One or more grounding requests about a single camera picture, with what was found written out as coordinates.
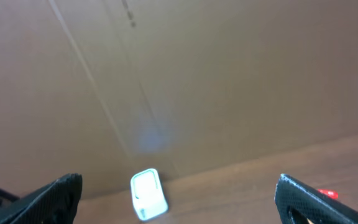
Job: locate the orange biscuit package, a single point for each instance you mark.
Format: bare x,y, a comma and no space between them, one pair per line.
330,193

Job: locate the white barcode scanner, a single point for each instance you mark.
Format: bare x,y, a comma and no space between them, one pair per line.
147,195

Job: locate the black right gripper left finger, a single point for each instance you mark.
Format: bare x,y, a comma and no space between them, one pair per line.
56,202

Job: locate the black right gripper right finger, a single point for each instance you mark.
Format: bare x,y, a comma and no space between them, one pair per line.
299,203

